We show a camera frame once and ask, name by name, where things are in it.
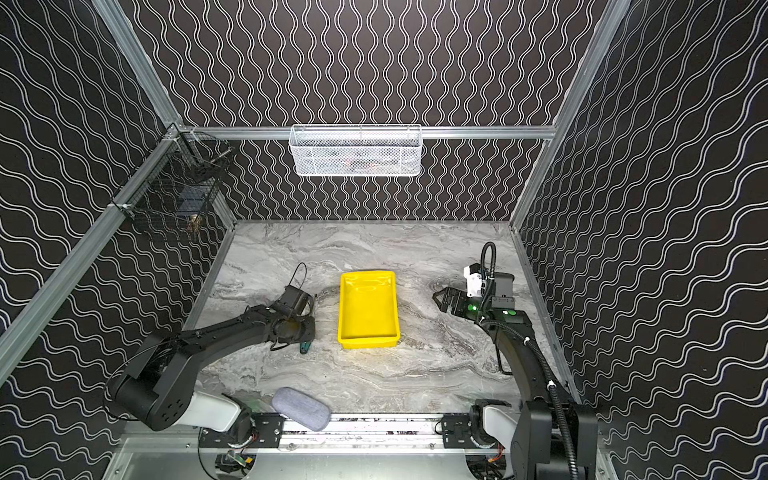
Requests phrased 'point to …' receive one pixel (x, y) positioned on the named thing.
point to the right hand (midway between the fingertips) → (450, 299)
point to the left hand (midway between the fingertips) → (320, 339)
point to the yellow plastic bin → (368, 316)
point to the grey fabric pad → (301, 409)
